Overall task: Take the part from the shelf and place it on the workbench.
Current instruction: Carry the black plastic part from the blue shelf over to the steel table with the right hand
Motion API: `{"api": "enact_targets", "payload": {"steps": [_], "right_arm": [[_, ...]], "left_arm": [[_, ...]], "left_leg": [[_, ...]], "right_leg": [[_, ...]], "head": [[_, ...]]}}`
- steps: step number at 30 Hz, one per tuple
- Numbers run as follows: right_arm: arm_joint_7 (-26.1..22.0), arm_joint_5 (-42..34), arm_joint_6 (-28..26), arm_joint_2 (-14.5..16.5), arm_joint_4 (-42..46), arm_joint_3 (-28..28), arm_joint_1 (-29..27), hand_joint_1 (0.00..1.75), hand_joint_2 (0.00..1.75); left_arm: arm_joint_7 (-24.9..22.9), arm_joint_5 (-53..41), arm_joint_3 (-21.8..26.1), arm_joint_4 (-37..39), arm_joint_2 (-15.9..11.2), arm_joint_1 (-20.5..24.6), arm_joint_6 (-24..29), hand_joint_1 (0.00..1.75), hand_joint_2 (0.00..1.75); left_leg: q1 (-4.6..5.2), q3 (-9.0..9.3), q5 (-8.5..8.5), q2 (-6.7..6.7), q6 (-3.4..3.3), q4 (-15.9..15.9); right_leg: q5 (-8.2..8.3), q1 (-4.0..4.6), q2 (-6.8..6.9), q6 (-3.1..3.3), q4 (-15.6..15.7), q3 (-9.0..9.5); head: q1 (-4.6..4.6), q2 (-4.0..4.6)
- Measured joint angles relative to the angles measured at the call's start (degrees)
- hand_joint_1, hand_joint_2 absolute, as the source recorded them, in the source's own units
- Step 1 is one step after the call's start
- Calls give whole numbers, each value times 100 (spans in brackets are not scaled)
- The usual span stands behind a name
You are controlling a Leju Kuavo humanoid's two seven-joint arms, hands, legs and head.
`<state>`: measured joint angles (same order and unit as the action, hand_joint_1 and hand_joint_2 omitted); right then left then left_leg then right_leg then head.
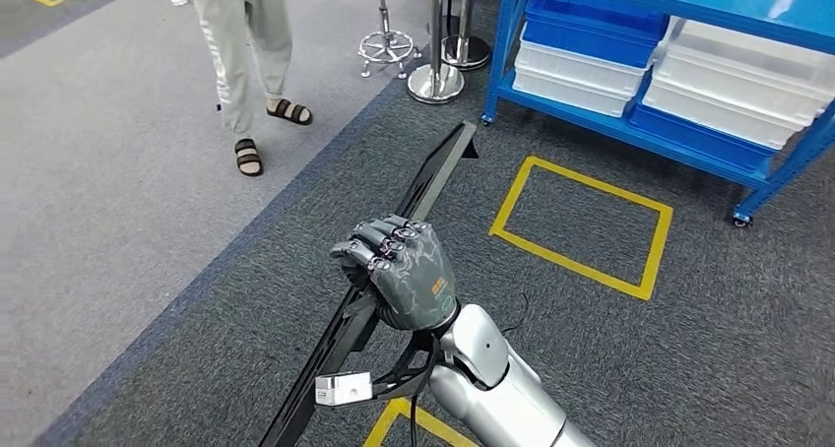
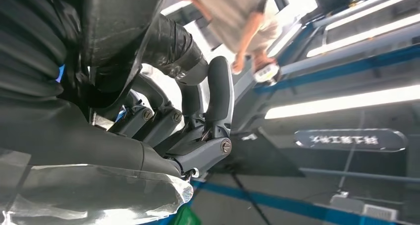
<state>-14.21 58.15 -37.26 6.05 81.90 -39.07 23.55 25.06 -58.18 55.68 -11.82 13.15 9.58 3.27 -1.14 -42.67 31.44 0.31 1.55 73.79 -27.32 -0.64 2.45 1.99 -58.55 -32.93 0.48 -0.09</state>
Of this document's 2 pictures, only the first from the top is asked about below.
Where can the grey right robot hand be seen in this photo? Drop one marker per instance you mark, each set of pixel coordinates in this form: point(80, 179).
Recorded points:
point(417, 281)

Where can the long black plastic panel part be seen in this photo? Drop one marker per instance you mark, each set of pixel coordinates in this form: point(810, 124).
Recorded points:
point(437, 170)

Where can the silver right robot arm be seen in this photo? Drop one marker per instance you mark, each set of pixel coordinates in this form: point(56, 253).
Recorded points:
point(502, 398)

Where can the black round stool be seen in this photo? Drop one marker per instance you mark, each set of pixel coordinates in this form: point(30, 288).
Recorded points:
point(383, 7)

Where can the standing person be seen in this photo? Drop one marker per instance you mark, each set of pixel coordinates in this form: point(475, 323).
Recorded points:
point(228, 39)

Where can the wide blue plastic bin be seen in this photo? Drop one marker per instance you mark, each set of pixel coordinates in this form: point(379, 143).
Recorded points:
point(698, 141)

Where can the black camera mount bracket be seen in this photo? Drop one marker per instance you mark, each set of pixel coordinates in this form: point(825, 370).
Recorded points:
point(404, 372)

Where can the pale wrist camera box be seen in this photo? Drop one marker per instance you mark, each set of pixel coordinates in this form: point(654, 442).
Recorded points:
point(342, 389)

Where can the chrome stanchion post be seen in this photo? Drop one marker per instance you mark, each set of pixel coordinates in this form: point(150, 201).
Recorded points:
point(465, 52)
point(436, 82)

